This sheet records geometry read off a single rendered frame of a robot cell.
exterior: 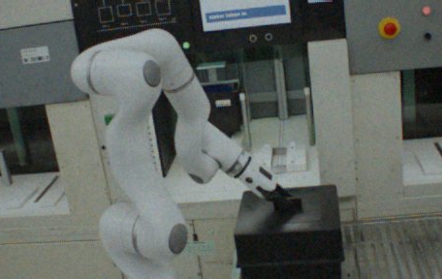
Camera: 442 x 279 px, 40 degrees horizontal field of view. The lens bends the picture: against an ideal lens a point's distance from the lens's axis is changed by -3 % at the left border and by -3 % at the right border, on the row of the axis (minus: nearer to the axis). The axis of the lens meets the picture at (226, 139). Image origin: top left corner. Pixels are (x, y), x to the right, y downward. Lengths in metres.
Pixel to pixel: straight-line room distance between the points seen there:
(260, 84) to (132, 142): 1.67
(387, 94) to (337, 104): 0.17
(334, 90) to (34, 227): 1.25
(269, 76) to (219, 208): 0.95
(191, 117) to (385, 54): 0.74
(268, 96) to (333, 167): 0.97
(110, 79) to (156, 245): 0.39
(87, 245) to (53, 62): 0.71
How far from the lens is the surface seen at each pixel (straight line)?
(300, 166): 2.35
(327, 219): 1.69
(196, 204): 2.22
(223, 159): 1.67
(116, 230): 1.48
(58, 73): 2.17
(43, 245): 2.48
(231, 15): 2.00
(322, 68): 1.98
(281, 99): 2.93
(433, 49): 2.06
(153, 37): 1.44
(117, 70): 1.31
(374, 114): 2.09
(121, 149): 1.37
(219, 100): 2.61
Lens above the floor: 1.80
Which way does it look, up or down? 19 degrees down
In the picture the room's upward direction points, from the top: 8 degrees counter-clockwise
